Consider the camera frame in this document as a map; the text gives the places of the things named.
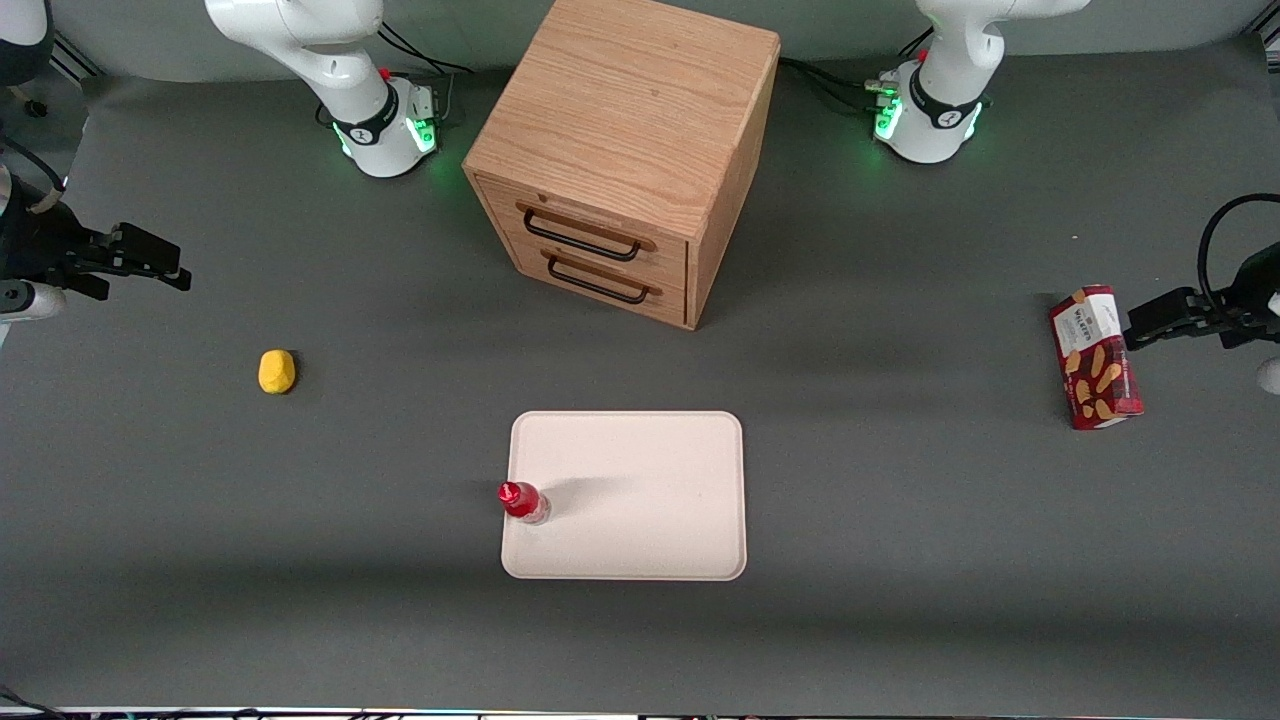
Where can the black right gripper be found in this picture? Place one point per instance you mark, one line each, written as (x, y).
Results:
(38, 246)

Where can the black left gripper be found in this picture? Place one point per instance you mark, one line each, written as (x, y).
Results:
(1243, 297)

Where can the red coke bottle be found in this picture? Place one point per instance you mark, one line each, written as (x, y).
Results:
(522, 502)

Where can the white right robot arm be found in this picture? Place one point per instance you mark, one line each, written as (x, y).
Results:
(330, 70)

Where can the cream rectangular tray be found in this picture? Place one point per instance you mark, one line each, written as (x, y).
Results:
(650, 500)

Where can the red tartan cookie box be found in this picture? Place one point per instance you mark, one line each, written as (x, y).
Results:
(1095, 360)

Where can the yellow toy lemon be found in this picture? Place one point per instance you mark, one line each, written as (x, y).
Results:
(277, 371)

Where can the wooden two-drawer cabinet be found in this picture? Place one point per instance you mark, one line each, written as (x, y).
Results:
(630, 110)

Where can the aluminium frame rail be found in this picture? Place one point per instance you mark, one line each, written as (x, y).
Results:
(75, 60)

